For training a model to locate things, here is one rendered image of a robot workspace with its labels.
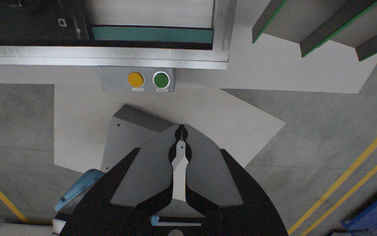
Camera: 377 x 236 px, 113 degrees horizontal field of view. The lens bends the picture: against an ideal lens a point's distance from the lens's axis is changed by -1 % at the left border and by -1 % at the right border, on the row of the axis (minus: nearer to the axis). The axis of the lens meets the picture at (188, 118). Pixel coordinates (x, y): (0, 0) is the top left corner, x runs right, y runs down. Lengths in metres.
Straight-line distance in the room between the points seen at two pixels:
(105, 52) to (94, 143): 0.44
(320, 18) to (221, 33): 0.20
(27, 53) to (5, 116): 2.05
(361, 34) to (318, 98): 1.56
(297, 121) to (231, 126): 1.50
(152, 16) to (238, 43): 0.27
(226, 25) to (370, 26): 0.30
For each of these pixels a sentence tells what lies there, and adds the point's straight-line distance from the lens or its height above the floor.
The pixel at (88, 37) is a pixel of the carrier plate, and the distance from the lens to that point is 0.44.
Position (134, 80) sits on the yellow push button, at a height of 0.97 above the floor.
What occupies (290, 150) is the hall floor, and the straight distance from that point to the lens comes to 2.30.
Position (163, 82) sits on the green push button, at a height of 0.97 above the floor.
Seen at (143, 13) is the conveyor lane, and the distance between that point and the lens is 0.45.
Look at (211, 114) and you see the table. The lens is 0.55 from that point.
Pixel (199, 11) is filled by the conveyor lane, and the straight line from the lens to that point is 0.44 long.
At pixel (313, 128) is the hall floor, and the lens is 2.26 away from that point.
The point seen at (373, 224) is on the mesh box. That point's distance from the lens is 4.59.
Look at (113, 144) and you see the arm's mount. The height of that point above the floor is 0.96.
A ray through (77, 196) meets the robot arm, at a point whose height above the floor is 1.16.
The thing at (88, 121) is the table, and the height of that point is 0.86.
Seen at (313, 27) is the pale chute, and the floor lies 1.02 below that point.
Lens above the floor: 1.34
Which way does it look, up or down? 62 degrees down
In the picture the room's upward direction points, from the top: 178 degrees clockwise
